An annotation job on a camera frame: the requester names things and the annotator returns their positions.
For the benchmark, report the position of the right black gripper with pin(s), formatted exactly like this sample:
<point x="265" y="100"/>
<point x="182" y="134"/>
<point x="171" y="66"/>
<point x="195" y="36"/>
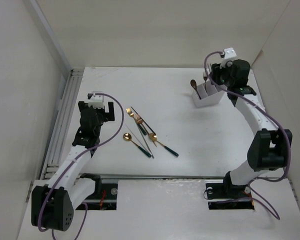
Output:
<point x="216" y="71"/>

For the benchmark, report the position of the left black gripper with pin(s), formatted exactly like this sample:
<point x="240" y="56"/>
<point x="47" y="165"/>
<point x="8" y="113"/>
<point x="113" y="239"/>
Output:
<point x="106" y="116"/>

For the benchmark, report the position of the gold fork dark green handle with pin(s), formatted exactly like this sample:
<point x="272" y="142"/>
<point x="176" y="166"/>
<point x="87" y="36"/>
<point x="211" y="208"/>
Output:
<point x="205" y="78"/>

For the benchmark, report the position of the brown wooden spoon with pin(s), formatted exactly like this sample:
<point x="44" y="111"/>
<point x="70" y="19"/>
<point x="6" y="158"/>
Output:
<point x="193" y="84"/>

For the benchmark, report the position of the small gold spoon green handle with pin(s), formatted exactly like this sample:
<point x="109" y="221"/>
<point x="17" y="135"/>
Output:
<point x="165" y="146"/>

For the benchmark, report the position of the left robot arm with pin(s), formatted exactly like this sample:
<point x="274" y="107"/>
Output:
<point x="53" y="204"/>

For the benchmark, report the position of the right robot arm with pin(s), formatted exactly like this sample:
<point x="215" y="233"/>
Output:
<point x="270" y="147"/>

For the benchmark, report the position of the lilac utensil container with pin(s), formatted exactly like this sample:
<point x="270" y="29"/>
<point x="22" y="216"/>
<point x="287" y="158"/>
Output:
<point x="207" y="94"/>

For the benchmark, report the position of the rose gold fork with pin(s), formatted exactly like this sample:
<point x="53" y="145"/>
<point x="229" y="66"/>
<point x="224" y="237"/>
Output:
<point x="142" y="124"/>

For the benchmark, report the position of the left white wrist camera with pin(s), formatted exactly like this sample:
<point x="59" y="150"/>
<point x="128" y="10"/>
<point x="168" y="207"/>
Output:
<point x="95" y="100"/>

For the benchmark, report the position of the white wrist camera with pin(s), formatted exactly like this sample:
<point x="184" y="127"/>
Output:
<point x="95" y="100"/>
<point x="228" y="55"/>

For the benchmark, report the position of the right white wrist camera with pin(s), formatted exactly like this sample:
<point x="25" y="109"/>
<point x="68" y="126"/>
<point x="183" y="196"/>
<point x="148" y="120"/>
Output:
<point x="228" y="55"/>

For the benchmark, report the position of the aluminium frame rail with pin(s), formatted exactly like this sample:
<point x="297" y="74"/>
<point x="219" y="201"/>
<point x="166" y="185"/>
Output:
<point x="58" y="142"/>

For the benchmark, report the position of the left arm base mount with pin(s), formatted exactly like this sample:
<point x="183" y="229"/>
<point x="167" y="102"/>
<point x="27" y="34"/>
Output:
<point x="98" y="194"/>

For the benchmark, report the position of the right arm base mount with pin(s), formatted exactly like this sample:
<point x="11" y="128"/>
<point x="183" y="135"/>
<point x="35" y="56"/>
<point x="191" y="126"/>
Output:
<point x="234" y="198"/>

